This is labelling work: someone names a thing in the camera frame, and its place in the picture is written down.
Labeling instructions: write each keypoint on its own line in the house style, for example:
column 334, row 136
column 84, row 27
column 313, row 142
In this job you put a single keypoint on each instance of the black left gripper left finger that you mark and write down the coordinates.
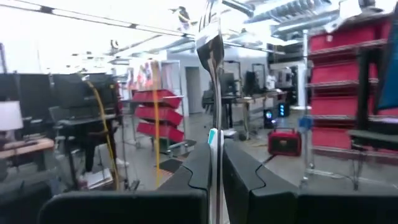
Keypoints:
column 140, row 208

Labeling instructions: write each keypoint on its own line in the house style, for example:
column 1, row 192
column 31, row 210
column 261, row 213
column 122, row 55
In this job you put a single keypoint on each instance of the white box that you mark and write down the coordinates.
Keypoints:
column 9, row 115

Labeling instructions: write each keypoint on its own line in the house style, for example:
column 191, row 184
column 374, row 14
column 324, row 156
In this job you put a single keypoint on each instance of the wooden table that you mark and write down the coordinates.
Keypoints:
column 28, row 147

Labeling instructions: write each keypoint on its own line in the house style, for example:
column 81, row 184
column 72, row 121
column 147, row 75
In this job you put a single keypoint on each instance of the person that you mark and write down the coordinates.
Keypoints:
column 271, row 81

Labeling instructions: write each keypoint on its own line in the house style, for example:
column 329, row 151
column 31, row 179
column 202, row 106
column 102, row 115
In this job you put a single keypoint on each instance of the shelf with red bins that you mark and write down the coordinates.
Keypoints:
column 335, row 71

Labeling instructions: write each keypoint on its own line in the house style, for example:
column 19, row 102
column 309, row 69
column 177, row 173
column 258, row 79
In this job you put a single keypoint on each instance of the computer tower with blue light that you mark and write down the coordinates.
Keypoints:
column 269, row 117
column 282, row 109

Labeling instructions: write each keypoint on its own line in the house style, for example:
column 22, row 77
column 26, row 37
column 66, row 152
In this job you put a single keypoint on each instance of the rack with red bins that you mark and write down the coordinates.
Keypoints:
column 158, row 115

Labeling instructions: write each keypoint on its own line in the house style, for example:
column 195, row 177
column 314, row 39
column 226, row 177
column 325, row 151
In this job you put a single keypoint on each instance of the yellow post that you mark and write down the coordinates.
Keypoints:
column 156, row 130

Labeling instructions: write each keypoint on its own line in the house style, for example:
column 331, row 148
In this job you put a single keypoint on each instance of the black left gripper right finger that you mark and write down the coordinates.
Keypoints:
column 280, row 208

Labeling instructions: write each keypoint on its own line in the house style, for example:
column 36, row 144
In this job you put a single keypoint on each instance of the desk with monitors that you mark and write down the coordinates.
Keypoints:
column 248, row 99

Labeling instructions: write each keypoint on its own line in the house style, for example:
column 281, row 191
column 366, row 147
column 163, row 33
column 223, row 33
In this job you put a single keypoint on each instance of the blue screen monitor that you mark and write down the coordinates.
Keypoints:
column 390, row 71

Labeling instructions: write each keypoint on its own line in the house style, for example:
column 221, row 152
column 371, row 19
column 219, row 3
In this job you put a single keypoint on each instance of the red case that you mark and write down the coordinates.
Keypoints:
column 284, row 143

